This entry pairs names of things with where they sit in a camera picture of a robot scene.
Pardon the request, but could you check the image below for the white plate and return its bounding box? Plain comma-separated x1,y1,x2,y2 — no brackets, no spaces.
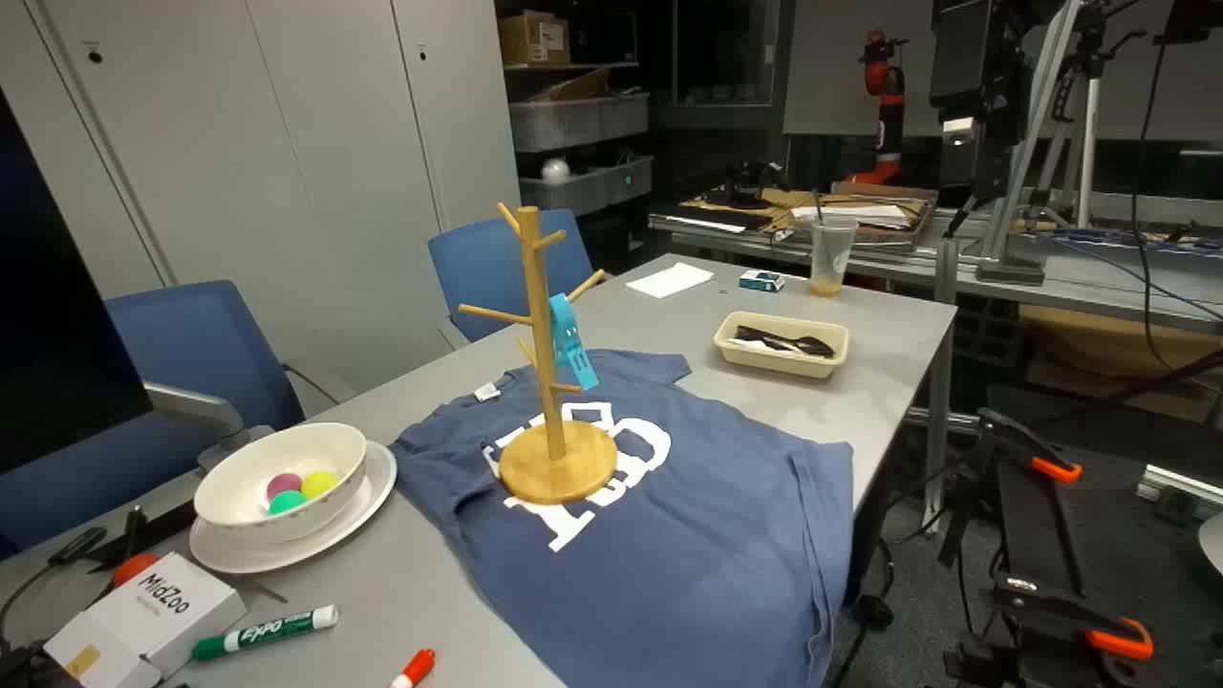
186,438,400,577

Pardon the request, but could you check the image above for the wooden mug tree stand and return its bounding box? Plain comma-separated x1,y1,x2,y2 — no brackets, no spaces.
456,197,621,509

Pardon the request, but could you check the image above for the orange handled clamp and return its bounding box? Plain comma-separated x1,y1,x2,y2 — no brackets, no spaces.
988,574,1163,666
979,406,1090,488

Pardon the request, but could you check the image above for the clear plastic cup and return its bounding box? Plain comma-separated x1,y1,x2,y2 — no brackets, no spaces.
805,216,862,300

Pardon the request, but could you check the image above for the orange marker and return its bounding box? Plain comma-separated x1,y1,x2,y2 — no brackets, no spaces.
106,547,163,591

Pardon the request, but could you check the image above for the black plastic cutlery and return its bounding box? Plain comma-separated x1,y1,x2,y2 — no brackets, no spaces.
734,322,839,361

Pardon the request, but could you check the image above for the green whiteboard marker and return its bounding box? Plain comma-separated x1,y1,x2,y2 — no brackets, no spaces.
186,601,345,666

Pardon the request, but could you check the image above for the red and black device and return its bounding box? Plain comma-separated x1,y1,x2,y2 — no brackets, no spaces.
860,31,909,186

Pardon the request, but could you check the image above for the brown cardboard box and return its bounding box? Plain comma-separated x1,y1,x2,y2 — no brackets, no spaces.
495,6,573,70

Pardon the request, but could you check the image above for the black computer monitor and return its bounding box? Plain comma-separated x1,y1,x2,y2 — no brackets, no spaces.
0,86,158,479

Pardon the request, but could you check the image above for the flat wooden tray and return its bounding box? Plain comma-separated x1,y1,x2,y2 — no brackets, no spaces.
679,178,943,253

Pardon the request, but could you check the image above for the blue printed t-shirt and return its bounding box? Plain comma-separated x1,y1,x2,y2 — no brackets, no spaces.
390,346,855,688

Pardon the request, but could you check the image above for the white bowl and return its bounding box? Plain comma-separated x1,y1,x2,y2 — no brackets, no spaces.
191,420,376,535

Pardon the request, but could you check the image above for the beige plastic tray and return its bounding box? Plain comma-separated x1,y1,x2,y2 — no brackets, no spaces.
712,305,852,386

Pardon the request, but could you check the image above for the red whiteboard marker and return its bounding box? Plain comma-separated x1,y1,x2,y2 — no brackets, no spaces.
387,647,438,688

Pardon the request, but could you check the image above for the white cardboard box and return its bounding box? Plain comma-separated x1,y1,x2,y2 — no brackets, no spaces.
38,550,249,688

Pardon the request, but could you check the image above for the white paper sheet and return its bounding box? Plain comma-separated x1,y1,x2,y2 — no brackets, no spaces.
621,261,717,305

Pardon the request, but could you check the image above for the blue chair with armrest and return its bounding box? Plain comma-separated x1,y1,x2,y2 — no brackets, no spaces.
0,277,309,552

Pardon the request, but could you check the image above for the grey metal tripod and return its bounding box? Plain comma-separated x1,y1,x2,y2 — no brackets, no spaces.
976,0,1111,286

